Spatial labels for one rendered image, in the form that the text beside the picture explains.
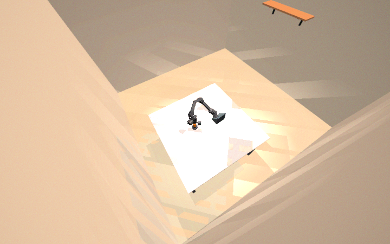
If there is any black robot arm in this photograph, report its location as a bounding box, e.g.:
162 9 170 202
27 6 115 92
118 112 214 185
187 97 218 125

